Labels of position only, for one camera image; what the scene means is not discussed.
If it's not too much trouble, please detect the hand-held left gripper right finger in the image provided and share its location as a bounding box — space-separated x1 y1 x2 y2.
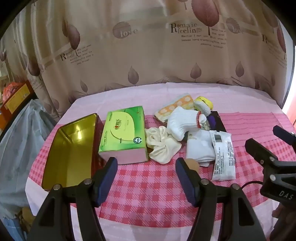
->
175 158 272 241

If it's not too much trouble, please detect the orange red bag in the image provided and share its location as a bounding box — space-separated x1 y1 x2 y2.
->
3 82 22 98

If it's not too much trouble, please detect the white folded cloth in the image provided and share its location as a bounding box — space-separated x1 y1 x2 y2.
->
186 130 216 167

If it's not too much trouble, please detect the black cable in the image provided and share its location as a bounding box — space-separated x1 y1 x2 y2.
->
242 181 263 194

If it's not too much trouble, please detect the orange cardboard box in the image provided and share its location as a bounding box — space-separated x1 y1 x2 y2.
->
0 80 36 116

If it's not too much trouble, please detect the green tissue box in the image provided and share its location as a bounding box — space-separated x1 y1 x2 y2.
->
97 106 149 165

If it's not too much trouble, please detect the yellow plush with white fleece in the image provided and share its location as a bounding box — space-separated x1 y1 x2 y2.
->
194 96 213 116

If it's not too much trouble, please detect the pink checkered tablecloth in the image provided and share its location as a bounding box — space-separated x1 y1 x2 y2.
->
25 82 296 241

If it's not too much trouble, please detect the cream fabric scrunchie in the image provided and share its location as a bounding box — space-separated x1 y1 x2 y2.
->
145 126 182 165

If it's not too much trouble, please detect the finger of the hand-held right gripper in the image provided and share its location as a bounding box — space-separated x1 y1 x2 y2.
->
272 125 296 145
245 138 279 167

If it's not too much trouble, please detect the white sock with red trim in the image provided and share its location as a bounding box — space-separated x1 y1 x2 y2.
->
166 107 207 141

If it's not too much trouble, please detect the gold metal tin box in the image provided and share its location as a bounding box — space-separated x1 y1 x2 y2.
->
42 113 107 192

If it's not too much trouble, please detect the brown round puff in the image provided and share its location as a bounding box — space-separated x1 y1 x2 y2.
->
186 158 200 172

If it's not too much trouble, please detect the black flat box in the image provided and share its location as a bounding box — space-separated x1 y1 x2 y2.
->
203 111 226 133

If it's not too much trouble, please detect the person's right hand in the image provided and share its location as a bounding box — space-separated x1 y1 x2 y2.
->
273 203 287 219

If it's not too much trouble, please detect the white wet wipe packet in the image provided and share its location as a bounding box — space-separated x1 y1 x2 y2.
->
209 130 236 181

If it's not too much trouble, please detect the beige leaf print curtain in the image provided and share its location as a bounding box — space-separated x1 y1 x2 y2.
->
0 0 296 130

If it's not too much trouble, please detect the grey plastic bag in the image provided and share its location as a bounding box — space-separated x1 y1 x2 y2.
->
0 98 58 218

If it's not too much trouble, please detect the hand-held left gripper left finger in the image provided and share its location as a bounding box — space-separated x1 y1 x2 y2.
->
26 157 118 241

